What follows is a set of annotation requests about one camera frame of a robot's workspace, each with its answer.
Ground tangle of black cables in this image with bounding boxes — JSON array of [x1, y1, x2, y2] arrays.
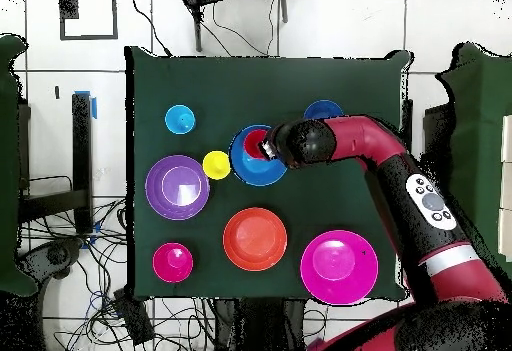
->
[[19, 198, 217, 351]]

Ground small crimson bowl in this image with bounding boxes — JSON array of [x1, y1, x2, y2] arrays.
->
[[152, 242, 194, 284]]

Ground light blue cup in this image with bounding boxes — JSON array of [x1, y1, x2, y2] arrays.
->
[[164, 104, 197, 135]]

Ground black tripod stand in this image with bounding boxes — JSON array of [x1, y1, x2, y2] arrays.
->
[[179, 0, 290, 53]]

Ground large light blue bowl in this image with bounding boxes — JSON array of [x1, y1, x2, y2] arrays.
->
[[228, 124, 289, 187]]

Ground small dark blue bowl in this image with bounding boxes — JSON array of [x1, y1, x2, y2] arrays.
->
[[302, 99, 345, 121]]

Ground purple bowl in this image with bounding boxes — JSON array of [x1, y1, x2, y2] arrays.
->
[[144, 154, 211, 221]]

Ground black metal frame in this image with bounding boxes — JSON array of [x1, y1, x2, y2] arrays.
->
[[17, 92, 95, 236], [399, 98, 453, 168]]

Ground large pink bowl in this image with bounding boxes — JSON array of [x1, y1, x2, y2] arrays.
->
[[299, 229, 380, 306]]

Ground black power strip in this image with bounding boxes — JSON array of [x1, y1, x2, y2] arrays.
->
[[113, 288, 156, 346]]

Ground blue tape strip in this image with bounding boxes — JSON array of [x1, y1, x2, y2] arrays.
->
[[74, 90, 98, 120]]

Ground side table with green cloth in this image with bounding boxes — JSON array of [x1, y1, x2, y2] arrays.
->
[[0, 33, 38, 298], [434, 42, 512, 280]]

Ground yellow cup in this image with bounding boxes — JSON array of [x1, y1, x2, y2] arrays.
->
[[201, 150, 232, 181]]

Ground dark green tablecloth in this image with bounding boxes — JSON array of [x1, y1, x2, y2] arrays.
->
[[124, 45, 413, 302]]

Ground white boxes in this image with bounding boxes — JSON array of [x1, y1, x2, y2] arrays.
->
[[497, 114, 512, 262]]

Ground orange bowl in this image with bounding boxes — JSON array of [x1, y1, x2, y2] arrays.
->
[[222, 207, 288, 273]]

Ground dark square floor frame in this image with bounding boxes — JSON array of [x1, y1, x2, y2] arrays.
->
[[58, 0, 119, 41]]

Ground red cup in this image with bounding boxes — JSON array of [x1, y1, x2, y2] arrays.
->
[[242, 128, 270, 161]]

